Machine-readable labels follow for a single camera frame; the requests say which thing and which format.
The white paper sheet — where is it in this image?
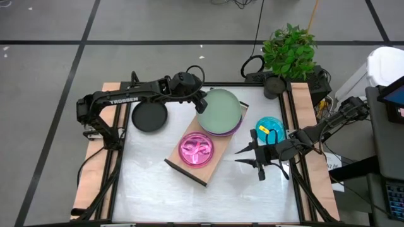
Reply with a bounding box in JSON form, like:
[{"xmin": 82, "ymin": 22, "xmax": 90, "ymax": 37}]
[{"xmin": 323, "ymin": 152, "xmax": 345, "ymax": 192}]

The light wooden side board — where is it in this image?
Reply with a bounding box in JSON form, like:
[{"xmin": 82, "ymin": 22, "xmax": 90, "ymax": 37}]
[
  {"xmin": 285, "ymin": 82, "xmax": 341, "ymax": 221},
  {"xmin": 71, "ymin": 82, "xmax": 127, "ymax": 221}
]

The green leafy potted plant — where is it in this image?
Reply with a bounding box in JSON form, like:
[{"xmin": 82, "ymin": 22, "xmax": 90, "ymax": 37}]
[{"xmin": 261, "ymin": 23, "xmax": 318, "ymax": 81}]

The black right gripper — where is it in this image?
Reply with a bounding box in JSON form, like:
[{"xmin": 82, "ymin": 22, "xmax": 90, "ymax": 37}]
[{"xmin": 235, "ymin": 129, "xmax": 300, "ymax": 181}]

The black plant pot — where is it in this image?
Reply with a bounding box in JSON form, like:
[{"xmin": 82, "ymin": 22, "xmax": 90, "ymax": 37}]
[{"xmin": 263, "ymin": 75, "xmax": 287, "ymax": 100}]

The yellow plant support stake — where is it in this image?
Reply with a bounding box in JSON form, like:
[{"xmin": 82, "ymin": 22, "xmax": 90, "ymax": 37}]
[{"xmin": 306, "ymin": 0, "xmax": 320, "ymax": 34}]

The dark slate large plate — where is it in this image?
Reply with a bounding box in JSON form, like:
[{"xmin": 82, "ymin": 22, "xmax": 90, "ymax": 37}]
[{"xmin": 131, "ymin": 101, "xmax": 169, "ymax": 133}]

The purple large plate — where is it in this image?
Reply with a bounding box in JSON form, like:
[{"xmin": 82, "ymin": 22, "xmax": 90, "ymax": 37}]
[{"xmin": 206, "ymin": 115, "xmax": 244, "ymax": 138}]

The wooden shelf with black frame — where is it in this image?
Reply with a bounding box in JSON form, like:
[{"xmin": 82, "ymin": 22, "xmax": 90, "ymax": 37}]
[{"xmin": 163, "ymin": 87, "xmax": 249, "ymax": 187}]

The black tablet screen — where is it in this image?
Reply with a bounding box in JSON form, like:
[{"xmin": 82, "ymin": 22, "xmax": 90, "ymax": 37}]
[{"xmin": 377, "ymin": 75, "xmax": 404, "ymax": 124}]

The black cart bar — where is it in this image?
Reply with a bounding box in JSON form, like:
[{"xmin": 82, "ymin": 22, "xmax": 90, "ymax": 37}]
[{"xmin": 328, "ymin": 155, "xmax": 381, "ymax": 183}]

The pink translucent small plate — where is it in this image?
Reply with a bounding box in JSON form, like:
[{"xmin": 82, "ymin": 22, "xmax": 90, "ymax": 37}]
[{"xmin": 178, "ymin": 131, "xmax": 215, "ymax": 168}]

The black electronics box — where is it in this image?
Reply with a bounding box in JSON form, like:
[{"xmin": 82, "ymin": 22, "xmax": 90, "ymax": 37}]
[{"xmin": 244, "ymin": 65, "xmax": 333, "ymax": 107}]

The grey equipment cart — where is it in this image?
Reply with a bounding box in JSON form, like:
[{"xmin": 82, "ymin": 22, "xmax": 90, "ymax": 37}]
[{"xmin": 365, "ymin": 84, "xmax": 404, "ymax": 227}]

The sage green large plate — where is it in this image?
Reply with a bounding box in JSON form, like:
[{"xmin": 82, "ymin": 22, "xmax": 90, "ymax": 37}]
[{"xmin": 197, "ymin": 88, "xmax": 243, "ymax": 135}]

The white rounded container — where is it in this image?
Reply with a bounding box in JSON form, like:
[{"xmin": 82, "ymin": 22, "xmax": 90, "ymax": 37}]
[{"xmin": 365, "ymin": 46, "xmax": 404, "ymax": 88}]

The black keyboard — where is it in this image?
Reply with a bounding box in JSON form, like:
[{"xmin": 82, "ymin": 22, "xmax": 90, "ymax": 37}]
[{"xmin": 384, "ymin": 181, "xmax": 404, "ymax": 222}]

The black floor cable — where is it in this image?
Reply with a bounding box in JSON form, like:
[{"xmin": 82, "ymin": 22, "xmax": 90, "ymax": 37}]
[{"xmin": 240, "ymin": 0, "xmax": 266, "ymax": 79}]

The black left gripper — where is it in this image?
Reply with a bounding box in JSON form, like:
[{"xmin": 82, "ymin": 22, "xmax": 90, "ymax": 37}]
[{"xmin": 170, "ymin": 71, "xmax": 208, "ymax": 114}]

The teal translucent small plate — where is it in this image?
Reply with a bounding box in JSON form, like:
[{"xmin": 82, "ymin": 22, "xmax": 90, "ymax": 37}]
[{"xmin": 254, "ymin": 116, "xmax": 287, "ymax": 145}]

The black metal table frame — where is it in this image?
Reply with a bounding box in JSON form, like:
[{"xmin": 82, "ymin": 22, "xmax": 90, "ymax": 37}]
[{"xmin": 71, "ymin": 71, "xmax": 343, "ymax": 227}]

